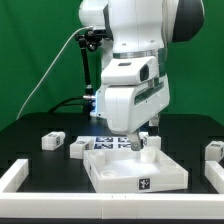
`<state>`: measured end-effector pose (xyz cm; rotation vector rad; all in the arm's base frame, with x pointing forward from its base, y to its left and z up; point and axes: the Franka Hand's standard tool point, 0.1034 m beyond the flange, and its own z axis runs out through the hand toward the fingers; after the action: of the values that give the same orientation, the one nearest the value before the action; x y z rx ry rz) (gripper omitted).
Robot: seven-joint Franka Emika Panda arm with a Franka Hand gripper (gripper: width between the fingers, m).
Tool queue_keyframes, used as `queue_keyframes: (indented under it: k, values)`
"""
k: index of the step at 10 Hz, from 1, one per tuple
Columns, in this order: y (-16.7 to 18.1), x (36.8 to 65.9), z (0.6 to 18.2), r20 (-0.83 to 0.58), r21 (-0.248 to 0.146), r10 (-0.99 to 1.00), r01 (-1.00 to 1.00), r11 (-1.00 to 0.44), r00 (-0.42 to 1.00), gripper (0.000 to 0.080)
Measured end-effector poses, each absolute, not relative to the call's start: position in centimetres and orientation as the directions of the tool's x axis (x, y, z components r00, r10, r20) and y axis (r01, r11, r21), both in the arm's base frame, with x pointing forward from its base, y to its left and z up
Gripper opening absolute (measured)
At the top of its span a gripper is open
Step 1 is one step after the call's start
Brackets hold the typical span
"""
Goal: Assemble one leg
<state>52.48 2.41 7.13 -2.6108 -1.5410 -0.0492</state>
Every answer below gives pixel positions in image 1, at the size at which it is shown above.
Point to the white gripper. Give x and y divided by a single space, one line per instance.
129 107

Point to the white square tabletop part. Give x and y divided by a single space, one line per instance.
127 171

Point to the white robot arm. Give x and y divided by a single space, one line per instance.
134 35

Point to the tag marker sheet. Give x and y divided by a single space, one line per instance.
105 142

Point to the white U-shaped fence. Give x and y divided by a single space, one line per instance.
14 204

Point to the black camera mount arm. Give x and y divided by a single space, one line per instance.
87 66

